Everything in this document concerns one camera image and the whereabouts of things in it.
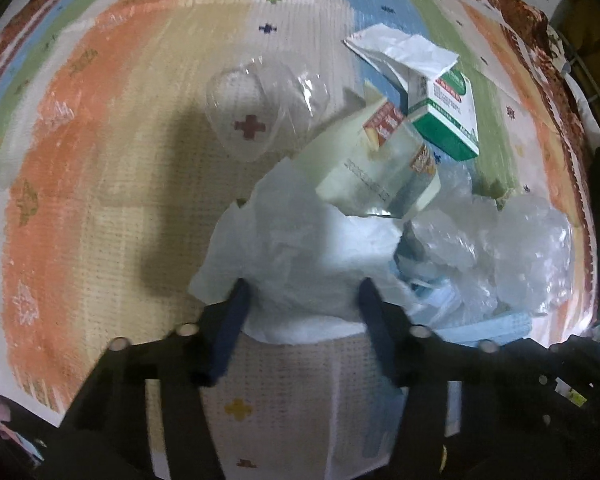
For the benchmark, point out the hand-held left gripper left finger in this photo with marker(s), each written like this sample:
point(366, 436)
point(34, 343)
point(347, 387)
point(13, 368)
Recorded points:
point(229, 332)

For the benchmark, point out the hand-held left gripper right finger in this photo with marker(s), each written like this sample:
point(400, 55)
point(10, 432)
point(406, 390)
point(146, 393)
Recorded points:
point(375, 325)

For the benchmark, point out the white tissue paper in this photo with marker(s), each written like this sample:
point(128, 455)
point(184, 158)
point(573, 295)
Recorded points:
point(305, 270)

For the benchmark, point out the blue face mask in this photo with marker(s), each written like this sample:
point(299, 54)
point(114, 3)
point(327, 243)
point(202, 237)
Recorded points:
point(500, 329)

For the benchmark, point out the clear plastic bag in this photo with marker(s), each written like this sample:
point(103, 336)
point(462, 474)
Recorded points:
point(520, 250)

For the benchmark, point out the white paper sheet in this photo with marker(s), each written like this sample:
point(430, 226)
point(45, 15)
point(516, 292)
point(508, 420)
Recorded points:
point(405, 47)

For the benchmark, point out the green and white medicine box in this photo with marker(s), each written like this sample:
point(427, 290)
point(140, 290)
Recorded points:
point(445, 125)

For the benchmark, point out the colourful striped woven mat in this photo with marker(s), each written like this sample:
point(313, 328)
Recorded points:
point(105, 160)

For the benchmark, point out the yellow cloth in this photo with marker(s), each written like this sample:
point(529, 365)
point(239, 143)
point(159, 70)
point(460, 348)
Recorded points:
point(592, 15)

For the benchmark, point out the white metal frame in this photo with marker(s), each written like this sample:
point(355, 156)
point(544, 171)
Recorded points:
point(587, 85)

